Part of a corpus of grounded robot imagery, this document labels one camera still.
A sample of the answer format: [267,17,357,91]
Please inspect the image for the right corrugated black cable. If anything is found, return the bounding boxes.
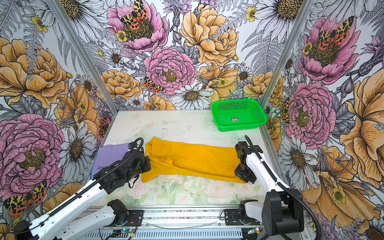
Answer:
[244,134,322,240]

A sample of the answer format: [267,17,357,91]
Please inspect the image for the folded purple t-shirt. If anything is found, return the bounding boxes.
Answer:
[91,144,130,178]

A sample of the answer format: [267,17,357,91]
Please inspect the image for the green plastic basket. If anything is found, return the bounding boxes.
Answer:
[211,99,268,132]

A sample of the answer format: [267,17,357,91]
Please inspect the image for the right aluminium corner post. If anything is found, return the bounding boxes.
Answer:
[257,0,316,113]

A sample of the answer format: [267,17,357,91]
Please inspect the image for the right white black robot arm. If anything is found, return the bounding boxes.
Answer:
[235,142,305,236]

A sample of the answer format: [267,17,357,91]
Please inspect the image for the left aluminium corner post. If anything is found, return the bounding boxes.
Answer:
[47,1,119,116]

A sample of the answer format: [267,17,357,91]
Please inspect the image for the yellow t-shirt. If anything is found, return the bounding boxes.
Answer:
[142,137,243,183]

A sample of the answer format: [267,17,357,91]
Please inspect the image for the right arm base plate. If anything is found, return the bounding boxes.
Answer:
[224,209,261,226]

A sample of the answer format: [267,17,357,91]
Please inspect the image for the corrugated black cable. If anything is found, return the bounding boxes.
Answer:
[44,137,145,218]
[244,134,322,240]

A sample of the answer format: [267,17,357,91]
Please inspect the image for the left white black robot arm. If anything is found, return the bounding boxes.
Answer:
[14,147,151,240]

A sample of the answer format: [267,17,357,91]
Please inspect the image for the aluminium corner post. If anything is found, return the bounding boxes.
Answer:
[257,0,316,113]
[47,1,119,116]

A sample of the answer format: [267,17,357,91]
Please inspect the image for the left corrugated black cable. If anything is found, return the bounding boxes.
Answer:
[44,137,145,218]

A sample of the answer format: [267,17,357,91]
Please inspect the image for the aluminium front rail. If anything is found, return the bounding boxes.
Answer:
[53,206,313,232]

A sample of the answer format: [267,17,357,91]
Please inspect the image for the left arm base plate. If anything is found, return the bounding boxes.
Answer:
[106,210,144,227]

